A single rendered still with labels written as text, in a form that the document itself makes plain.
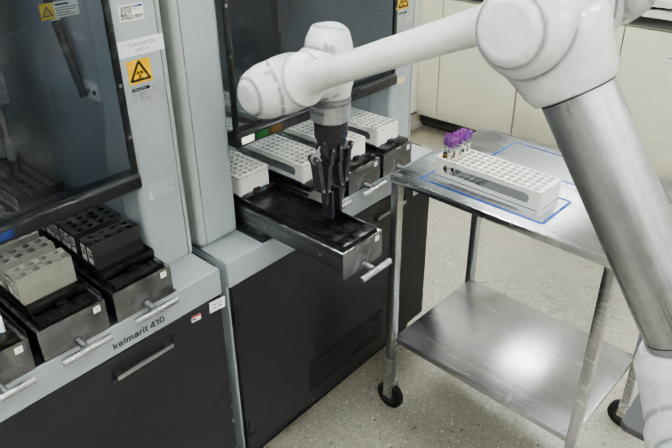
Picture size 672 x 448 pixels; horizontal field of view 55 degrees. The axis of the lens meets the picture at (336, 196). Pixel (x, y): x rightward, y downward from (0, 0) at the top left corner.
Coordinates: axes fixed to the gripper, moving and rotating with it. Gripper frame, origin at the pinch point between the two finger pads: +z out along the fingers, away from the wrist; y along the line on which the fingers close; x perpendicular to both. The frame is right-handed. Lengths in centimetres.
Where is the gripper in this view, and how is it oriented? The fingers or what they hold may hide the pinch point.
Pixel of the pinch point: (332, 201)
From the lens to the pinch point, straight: 151.6
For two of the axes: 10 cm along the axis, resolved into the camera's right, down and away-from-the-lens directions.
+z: 0.1, 8.8, 4.7
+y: -6.7, 3.6, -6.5
